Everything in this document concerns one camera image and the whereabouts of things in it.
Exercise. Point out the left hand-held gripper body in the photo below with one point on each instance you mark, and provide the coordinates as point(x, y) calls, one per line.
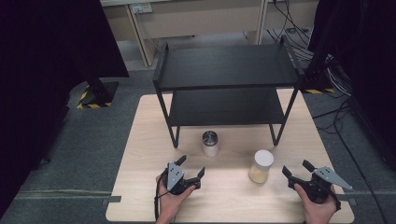
point(174, 179)

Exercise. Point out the person's left hand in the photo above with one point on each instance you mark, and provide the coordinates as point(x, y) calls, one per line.
point(171, 205)

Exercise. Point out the black two-tier shelf rack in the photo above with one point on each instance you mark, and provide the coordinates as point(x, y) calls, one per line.
point(227, 67)

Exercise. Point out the metal-lid glass jar white powder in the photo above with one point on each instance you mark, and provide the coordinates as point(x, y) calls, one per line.
point(210, 146)

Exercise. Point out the person's right hand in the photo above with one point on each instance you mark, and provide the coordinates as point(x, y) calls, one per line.
point(319, 211)

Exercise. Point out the dark curtain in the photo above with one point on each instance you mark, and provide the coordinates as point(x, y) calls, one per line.
point(367, 62)
point(46, 77)

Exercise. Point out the black stand with hazard-striped base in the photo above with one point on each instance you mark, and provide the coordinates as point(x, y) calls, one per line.
point(98, 93)
point(317, 71)

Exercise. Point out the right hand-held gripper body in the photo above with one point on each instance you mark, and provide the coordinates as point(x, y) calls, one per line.
point(323, 183)

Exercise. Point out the grey floor tape strip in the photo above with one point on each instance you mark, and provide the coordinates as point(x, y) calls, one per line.
point(112, 199)

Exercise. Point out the white wall power socket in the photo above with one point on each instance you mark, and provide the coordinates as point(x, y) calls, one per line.
point(141, 8)

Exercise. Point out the white-lid glass jar yellow powder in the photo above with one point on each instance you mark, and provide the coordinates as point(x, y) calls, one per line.
point(261, 169)

